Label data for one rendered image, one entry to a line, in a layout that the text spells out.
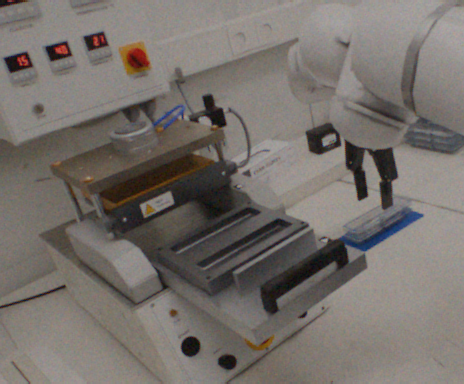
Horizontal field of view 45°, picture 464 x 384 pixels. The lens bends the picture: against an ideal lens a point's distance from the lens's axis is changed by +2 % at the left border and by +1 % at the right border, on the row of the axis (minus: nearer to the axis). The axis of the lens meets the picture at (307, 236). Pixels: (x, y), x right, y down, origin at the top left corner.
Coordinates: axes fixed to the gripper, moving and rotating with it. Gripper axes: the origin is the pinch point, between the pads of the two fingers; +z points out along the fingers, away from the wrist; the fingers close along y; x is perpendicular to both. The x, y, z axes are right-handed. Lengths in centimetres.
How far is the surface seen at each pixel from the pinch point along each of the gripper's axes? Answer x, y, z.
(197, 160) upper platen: -37.0, -7.1, -21.3
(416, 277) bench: -9.9, 21.0, 9.7
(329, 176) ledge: 10.7, -30.8, 7.5
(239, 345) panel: -48, 15, 5
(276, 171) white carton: -1.2, -39.7, 3.0
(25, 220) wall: -64, -57, -5
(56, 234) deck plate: -62, -33, -8
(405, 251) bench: -3.9, 12.4, 9.8
